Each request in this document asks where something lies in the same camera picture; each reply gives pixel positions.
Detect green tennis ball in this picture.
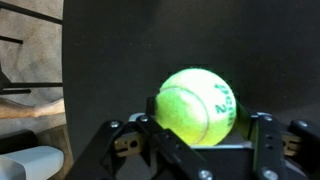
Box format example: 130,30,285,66
154,68,238,147

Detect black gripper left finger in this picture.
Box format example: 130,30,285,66
64,96,218,180

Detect white rounded box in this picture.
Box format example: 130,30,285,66
0,145,65,180

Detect black metal frame bars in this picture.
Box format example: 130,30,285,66
0,0,64,96

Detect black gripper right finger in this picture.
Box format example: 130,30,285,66
234,102,320,180

